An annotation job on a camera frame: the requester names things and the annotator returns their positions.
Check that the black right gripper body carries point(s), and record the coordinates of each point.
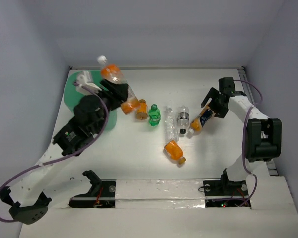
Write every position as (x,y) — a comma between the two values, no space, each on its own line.
(219,108)

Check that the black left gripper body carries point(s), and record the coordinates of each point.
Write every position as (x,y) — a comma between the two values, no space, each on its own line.
(116,90)

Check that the orange blue label drink bottle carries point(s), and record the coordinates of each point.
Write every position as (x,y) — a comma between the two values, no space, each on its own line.
(200,120)

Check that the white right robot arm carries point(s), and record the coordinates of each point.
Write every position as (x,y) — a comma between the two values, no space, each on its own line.
(261,137)

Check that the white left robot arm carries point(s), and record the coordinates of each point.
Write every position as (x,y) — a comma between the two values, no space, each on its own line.
(25,197)

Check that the green plastic bin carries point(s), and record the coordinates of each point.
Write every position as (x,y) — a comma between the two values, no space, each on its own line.
(72,96)

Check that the orange juice bottle gold cap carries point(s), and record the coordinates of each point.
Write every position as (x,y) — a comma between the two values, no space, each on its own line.
(142,112)

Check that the clear bottle black cap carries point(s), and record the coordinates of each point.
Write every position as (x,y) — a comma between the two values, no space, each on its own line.
(183,119)

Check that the green plastic soda bottle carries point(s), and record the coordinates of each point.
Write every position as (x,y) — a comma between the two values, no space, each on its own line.
(154,115)

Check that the clear crushed water bottle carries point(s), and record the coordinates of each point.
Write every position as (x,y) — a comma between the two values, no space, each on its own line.
(171,132)

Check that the small orange juice bottle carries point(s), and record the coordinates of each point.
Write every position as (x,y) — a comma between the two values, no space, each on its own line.
(175,152)

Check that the silver foil tape strip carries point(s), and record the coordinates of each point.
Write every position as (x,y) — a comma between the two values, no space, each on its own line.
(159,194)

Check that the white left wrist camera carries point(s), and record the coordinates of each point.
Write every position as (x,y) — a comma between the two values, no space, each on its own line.
(85,81)

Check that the aluminium table edge rail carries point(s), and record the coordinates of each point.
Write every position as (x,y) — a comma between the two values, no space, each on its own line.
(248,86)

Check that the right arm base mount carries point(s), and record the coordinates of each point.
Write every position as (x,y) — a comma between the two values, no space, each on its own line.
(224,193)

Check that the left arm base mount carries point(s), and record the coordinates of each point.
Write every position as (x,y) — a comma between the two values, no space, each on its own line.
(100,195)

